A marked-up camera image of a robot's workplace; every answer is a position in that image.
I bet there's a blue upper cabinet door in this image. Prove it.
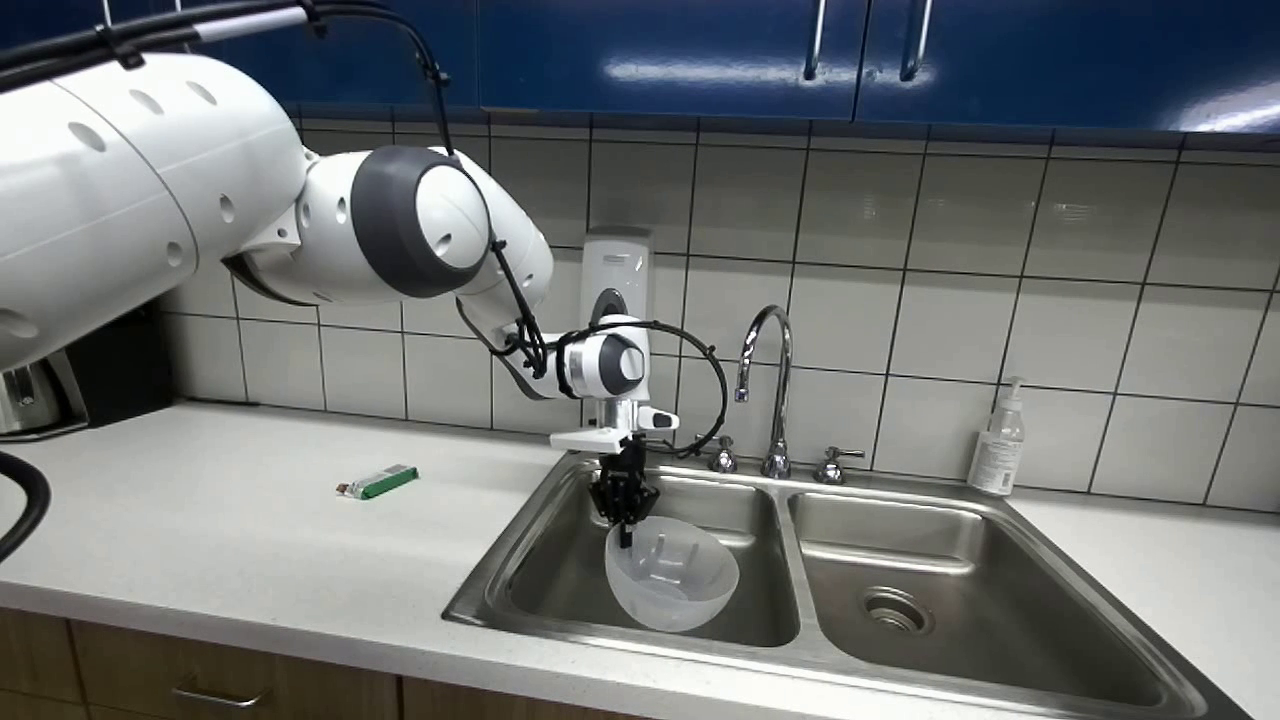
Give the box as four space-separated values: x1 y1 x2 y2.
857 0 1280 139
438 0 871 132
0 0 489 126

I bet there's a green marker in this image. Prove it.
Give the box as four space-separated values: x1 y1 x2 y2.
333 459 423 505

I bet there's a black countertop appliance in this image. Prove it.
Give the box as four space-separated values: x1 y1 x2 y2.
57 298 182 434

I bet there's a silver upper cabinet handle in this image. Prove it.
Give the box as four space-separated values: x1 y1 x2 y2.
900 0 942 90
800 0 835 90

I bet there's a chrome faucet handle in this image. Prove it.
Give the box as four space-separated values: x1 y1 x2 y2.
812 444 870 487
701 434 743 482

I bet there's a chrome gooseneck faucet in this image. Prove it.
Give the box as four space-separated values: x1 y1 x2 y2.
733 302 800 485

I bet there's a clear pump soap bottle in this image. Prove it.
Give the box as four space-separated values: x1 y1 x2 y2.
963 375 1034 505

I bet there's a wooden lower cabinet front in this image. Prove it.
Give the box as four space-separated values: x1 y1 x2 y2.
68 617 408 720
0 605 77 720

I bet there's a white wall soap dispenser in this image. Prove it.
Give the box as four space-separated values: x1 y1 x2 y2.
576 233 658 337

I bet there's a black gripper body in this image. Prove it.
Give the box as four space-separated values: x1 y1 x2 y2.
601 436 658 482

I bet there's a thick black hose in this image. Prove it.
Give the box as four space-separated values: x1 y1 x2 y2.
0 448 57 567

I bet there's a stainless steel double sink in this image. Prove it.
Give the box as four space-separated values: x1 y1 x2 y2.
439 444 1252 720

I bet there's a silver coffee maker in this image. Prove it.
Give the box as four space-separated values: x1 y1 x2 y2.
0 350 92 444

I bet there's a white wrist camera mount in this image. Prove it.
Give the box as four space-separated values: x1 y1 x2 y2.
544 401 684 459

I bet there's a round sink drain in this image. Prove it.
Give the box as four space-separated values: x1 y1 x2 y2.
861 586 938 641

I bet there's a translucent white plastic bowl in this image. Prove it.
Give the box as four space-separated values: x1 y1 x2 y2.
601 511 743 641

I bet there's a silver horizontal drawer handle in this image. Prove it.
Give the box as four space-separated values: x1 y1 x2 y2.
169 679 267 716

